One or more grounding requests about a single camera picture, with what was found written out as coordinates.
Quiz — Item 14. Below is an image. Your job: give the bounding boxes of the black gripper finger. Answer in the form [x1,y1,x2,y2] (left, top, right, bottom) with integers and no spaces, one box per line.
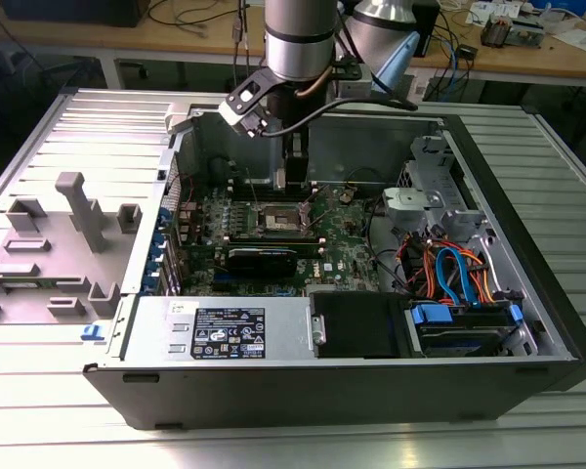
[283,150,310,191]

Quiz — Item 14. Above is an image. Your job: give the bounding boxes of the CPU socket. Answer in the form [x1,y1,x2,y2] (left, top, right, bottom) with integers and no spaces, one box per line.
[251,200,310,237]

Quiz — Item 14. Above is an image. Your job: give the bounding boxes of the RAM slot with white clips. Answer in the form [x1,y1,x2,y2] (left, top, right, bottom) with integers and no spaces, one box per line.
[230,188,319,195]
[229,178,318,186]

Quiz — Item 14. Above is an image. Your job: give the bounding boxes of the RAM slot with black clips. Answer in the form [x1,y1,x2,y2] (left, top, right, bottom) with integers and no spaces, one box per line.
[230,183,318,191]
[230,192,320,201]

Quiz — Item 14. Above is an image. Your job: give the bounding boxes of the green motherboard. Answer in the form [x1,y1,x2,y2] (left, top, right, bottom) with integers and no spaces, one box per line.
[178,183,387,299]

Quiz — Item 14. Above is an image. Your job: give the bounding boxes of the black graphics card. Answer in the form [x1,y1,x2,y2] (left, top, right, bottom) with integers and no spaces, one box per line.
[223,245,299,280]

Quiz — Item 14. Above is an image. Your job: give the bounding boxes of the beige case latch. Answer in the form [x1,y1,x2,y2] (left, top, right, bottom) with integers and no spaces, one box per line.
[164,101,199,136]

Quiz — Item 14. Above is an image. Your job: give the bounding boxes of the silver drive cage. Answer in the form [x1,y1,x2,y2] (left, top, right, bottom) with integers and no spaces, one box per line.
[395,135,463,194]

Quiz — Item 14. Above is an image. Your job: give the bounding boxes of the black computer tower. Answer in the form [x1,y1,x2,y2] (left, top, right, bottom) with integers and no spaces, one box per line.
[412,0,443,59]

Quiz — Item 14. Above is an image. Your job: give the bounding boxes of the hard disk in blue carrier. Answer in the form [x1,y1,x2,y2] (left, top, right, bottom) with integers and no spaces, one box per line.
[404,300,526,358]

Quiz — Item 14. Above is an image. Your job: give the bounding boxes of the wooden desk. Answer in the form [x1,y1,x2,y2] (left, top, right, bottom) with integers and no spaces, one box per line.
[0,0,586,82]

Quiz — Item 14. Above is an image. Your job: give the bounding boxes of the silver power supply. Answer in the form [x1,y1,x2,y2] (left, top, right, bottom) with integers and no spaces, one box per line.
[121,295,318,362]

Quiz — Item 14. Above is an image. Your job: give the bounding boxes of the copper coil transformer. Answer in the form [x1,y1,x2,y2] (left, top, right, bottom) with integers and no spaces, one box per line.
[481,13,513,49]

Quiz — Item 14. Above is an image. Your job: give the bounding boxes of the printed paper cards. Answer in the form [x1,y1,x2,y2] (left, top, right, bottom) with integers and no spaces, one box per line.
[467,0,523,25]

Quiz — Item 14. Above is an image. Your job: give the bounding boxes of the black PC case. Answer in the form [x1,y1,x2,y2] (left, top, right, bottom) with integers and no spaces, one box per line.
[82,90,586,431]

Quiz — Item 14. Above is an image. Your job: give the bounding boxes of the flat black box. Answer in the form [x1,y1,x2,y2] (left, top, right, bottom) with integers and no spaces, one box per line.
[2,0,146,28]

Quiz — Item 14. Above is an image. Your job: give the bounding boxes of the grey electronic device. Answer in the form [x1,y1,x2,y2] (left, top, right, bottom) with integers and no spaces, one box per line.
[510,14,551,49]

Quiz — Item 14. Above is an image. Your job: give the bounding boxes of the grey parts rack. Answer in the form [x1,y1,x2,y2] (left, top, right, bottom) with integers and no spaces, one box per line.
[0,170,143,326]

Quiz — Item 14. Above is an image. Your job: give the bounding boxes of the white paper sheet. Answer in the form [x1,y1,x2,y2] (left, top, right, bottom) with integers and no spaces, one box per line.
[551,27,586,51]

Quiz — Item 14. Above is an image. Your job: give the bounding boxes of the brown curved cable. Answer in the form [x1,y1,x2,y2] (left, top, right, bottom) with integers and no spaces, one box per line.
[295,65,334,100]

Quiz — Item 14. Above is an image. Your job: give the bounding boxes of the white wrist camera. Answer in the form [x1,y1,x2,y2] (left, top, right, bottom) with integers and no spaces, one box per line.
[218,71,274,139]

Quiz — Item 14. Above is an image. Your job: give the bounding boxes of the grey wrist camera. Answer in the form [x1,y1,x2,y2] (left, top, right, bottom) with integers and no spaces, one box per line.
[338,67,373,99]

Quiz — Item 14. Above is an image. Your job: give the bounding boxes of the thin black wire loop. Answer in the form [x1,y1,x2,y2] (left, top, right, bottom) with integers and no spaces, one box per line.
[344,167,397,196]

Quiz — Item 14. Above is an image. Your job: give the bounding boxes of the thick black camera cable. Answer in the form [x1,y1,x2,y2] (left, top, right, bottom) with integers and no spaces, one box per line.
[261,99,420,138]

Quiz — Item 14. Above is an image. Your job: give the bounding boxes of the black wire with white label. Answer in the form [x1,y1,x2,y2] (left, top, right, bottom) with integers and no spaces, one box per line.
[208,154,239,183]

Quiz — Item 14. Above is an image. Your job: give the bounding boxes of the red black twisted wire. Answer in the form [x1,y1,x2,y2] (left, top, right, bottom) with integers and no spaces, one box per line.
[179,174,197,205]

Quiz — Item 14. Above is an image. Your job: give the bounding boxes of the silver metal bracket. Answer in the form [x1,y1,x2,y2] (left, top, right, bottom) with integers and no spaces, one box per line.
[381,187,444,225]

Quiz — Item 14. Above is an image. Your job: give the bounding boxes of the blue network cable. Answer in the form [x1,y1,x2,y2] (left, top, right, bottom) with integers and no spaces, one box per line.
[441,38,465,94]

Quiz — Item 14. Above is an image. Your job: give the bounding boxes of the red orange wire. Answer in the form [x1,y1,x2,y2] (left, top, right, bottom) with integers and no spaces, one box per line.
[398,236,440,299]

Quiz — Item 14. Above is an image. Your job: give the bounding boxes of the blue wire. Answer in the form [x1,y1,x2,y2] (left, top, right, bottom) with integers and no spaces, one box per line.
[434,246,482,309]

